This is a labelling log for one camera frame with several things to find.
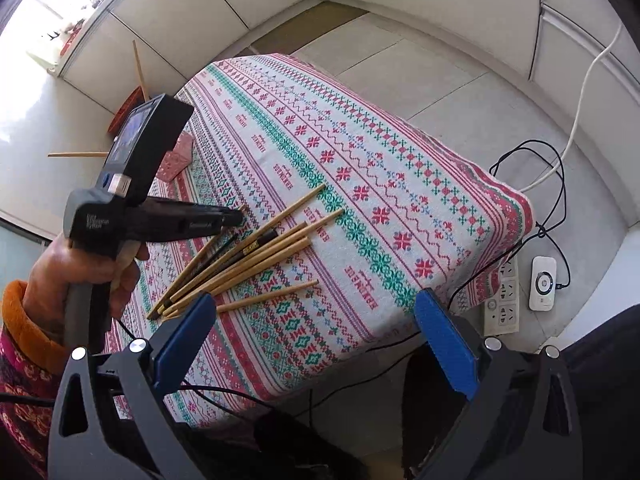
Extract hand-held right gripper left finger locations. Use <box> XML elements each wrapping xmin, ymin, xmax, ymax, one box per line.
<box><xmin>47</xmin><ymin>292</ymin><xmax>218</xmax><ymax>480</ymax></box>

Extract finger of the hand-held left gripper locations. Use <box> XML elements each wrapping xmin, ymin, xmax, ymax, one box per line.
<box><xmin>214</xmin><ymin>206</ymin><xmax>246</xmax><ymax>229</ymax></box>

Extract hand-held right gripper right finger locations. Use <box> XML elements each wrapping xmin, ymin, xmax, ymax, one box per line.
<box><xmin>414</xmin><ymin>288</ymin><xmax>583</xmax><ymax>480</ymax></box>

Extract pink perforated utensil holder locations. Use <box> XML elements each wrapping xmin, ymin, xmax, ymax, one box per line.
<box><xmin>154</xmin><ymin>131</ymin><xmax>195</xmax><ymax>182</ymax></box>

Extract bunch of wooden chopsticks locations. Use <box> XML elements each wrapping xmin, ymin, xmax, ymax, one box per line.
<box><xmin>146</xmin><ymin>183</ymin><xmax>346</xmax><ymax>321</ymax></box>

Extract person's left forearm patterned sleeve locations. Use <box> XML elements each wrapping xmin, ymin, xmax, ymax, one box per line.
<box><xmin>0</xmin><ymin>280</ymin><xmax>68</xmax><ymax>480</ymax></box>

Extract person's left hand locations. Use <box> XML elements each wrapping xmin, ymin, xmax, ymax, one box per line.
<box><xmin>22</xmin><ymin>239</ymin><xmax>151</xmax><ymax>343</ymax></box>

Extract red trash bin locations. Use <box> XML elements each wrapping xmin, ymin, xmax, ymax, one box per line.
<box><xmin>106</xmin><ymin>86</ymin><xmax>147</xmax><ymax>135</ymax></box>

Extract white power strip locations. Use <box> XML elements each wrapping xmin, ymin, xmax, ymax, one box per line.
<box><xmin>481</xmin><ymin>255</ymin><xmax>522</xmax><ymax>337</ymax></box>

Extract white portable router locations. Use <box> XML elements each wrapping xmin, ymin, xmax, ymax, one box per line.
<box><xmin>528</xmin><ymin>255</ymin><xmax>561</xmax><ymax>312</ymax></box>

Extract white kitchen cabinets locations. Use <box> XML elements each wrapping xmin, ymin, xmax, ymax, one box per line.
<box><xmin>50</xmin><ymin>0</ymin><xmax>640</xmax><ymax>126</ymax></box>

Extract patterned woven tablecloth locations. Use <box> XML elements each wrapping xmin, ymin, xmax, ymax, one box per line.
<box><xmin>112</xmin><ymin>54</ymin><xmax>536</xmax><ymax>428</ymax></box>

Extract brown floor mat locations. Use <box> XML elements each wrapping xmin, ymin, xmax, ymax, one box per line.
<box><xmin>250</xmin><ymin>25</ymin><xmax>301</xmax><ymax>57</ymax></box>
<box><xmin>292</xmin><ymin>2</ymin><xmax>372</xmax><ymax>41</ymax></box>

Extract person's dark trouser leg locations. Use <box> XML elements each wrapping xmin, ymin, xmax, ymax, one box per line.
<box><xmin>550</xmin><ymin>304</ymin><xmax>640</xmax><ymax>480</ymax></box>

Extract frosted glass door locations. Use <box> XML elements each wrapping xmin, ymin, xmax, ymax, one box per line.
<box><xmin>0</xmin><ymin>220</ymin><xmax>56</xmax><ymax>291</ymax></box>

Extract black router cable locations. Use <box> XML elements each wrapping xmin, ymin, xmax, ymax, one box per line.
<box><xmin>487</xmin><ymin>140</ymin><xmax>572</xmax><ymax>293</ymax></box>

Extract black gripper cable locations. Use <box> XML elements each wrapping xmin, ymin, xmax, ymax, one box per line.
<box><xmin>0</xmin><ymin>393</ymin><xmax>56</xmax><ymax>407</ymax></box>

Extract white power cable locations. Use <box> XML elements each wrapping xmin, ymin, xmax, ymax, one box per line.
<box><xmin>519</xmin><ymin>22</ymin><xmax>625</xmax><ymax>196</ymax></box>

